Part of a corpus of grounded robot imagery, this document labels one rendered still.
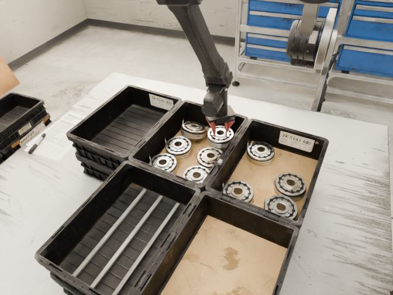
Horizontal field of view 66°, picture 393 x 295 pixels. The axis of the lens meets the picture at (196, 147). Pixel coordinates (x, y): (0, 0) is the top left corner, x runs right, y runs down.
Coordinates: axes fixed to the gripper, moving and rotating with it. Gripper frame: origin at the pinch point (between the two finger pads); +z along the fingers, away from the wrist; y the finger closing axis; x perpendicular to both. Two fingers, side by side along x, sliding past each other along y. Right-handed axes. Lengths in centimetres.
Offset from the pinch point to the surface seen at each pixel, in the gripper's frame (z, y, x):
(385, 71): 60, 171, 86
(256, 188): 7.2, 4.3, -24.9
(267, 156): 4.6, 13.2, -14.6
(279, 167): 7.6, 16.4, -18.8
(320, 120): 22, 57, 14
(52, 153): 18, -72, 33
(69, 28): 81, -89, 360
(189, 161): 6.8, -14.2, -4.8
